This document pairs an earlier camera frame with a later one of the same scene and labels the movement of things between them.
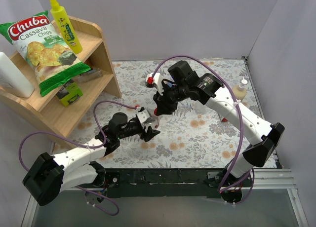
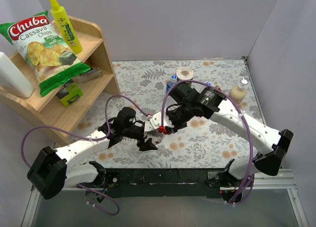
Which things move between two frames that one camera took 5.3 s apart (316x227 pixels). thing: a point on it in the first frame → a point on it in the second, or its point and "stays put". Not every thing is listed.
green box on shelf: x=69 y=93 stays put
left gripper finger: x=148 y=135 → x=146 y=146
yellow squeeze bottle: x=61 y=18 stays put
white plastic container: x=12 y=79 stays put
